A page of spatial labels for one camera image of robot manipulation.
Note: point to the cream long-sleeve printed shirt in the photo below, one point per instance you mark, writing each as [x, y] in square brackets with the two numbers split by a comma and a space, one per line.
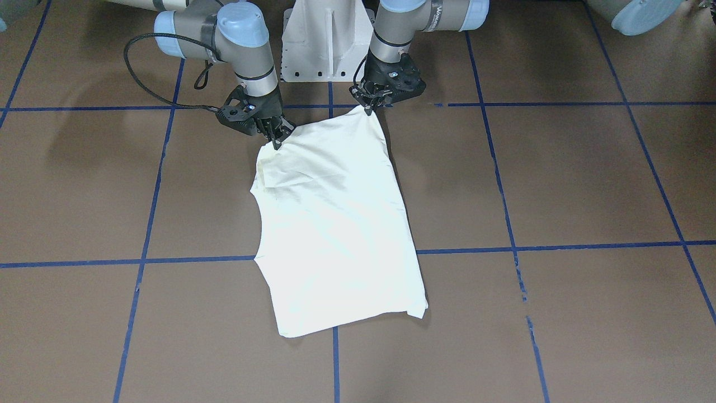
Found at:
[335, 245]

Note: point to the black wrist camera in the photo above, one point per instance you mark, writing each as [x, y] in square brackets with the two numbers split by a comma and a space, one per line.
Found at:
[237, 113]

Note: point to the white pillar with base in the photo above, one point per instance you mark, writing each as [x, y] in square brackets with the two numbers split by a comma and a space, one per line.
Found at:
[325, 41]

